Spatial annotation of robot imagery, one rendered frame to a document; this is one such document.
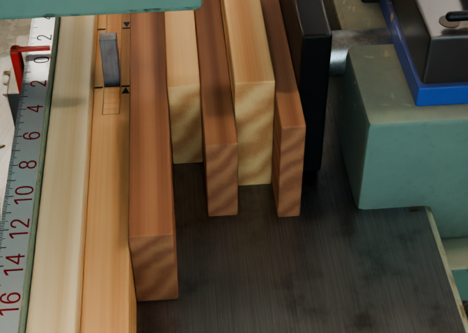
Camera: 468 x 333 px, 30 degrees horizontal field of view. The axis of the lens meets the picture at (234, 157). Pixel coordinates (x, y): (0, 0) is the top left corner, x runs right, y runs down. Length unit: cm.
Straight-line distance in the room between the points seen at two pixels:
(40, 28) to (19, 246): 16
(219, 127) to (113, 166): 6
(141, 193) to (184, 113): 7
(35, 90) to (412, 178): 20
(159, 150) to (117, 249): 6
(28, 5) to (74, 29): 9
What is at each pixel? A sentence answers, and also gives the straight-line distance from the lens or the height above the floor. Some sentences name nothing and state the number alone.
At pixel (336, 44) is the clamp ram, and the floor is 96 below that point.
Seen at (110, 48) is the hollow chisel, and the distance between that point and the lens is 47.
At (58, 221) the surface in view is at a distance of 39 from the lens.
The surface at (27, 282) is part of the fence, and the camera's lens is 37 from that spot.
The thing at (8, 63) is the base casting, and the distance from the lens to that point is 74.
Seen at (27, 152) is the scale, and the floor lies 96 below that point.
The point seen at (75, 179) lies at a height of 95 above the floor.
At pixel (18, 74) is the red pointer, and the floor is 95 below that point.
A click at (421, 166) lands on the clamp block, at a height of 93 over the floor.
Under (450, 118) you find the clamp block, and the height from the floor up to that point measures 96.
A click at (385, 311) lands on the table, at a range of 42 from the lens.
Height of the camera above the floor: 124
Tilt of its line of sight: 43 degrees down
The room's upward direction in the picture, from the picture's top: straight up
